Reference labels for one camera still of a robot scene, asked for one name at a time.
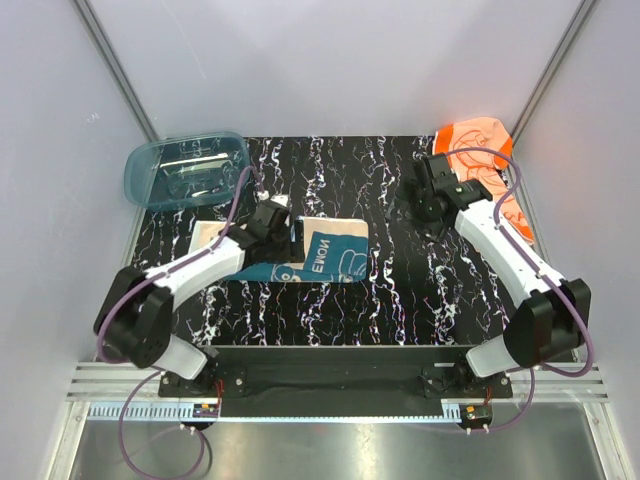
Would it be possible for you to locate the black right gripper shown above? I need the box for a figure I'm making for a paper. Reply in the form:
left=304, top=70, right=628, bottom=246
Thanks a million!
left=384, top=176, right=448, bottom=246

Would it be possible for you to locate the teal beige cartoon towel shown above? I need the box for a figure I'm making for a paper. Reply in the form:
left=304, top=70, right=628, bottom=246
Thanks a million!
left=179, top=217, right=368, bottom=283

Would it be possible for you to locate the orange cartoon towel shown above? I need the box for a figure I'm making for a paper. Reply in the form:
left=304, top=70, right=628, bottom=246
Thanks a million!
left=432, top=117, right=536, bottom=246

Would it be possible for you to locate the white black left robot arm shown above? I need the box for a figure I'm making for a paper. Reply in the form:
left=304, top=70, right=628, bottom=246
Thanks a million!
left=94, top=195, right=302, bottom=396

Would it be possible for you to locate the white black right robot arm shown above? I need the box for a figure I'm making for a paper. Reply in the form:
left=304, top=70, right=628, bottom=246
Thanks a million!
left=387, top=154, right=593, bottom=397

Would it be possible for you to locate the teal transparent plastic basin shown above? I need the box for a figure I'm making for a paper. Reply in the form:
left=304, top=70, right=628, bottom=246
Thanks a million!
left=124, top=132, right=250, bottom=212

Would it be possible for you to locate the left controller board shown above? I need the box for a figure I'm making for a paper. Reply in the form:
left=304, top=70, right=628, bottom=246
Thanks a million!
left=193, top=402, right=220, bottom=418

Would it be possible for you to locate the controller board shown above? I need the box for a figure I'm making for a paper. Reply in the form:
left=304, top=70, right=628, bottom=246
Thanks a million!
left=461, top=404, right=493, bottom=429
left=193, top=402, right=220, bottom=418

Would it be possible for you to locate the right controller board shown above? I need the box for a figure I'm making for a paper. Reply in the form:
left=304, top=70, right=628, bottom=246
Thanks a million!
left=461, top=404, right=493, bottom=429

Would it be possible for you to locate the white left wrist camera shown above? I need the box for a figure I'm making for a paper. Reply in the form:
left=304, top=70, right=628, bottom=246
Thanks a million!
left=257, top=191, right=290, bottom=209

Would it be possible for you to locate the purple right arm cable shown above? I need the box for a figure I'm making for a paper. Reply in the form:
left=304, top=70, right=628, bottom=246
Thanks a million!
left=437, top=147, right=596, bottom=431

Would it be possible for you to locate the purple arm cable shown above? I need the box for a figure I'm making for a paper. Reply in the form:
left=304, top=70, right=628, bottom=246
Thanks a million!
left=94, top=167, right=269, bottom=479
left=437, top=147, right=596, bottom=431

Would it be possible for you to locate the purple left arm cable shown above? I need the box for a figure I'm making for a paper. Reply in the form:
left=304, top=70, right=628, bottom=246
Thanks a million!
left=94, top=167, right=269, bottom=479

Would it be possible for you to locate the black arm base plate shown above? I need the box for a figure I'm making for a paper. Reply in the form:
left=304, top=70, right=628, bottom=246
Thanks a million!
left=159, top=347, right=514, bottom=401

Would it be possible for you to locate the right slotted cable duct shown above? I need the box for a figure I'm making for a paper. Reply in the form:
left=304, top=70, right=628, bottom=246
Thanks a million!
left=441, top=399, right=462, bottom=423

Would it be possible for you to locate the slotted cable duct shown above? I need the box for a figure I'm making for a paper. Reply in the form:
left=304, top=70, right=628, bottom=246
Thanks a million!
left=441, top=399, right=462, bottom=423
left=87, top=401, right=217, bottom=422

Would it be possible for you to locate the right rear aluminium post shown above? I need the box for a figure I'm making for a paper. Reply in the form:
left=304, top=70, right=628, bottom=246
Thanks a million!
left=511, top=0, right=599, bottom=145

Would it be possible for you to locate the aluminium post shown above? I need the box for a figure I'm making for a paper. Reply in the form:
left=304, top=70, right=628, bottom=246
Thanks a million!
left=511, top=0, right=599, bottom=145
left=70, top=0, right=160, bottom=142

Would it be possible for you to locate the left slotted cable duct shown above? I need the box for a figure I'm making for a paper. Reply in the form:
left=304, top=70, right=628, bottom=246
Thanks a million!
left=87, top=401, right=217, bottom=422

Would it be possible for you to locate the aluminium front frame rail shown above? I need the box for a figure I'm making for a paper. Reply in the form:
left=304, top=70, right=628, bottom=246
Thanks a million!
left=65, top=362, right=609, bottom=404

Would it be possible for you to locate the left rear aluminium post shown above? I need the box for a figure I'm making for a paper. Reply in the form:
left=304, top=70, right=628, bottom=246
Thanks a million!
left=70, top=0, right=160, bottom=142

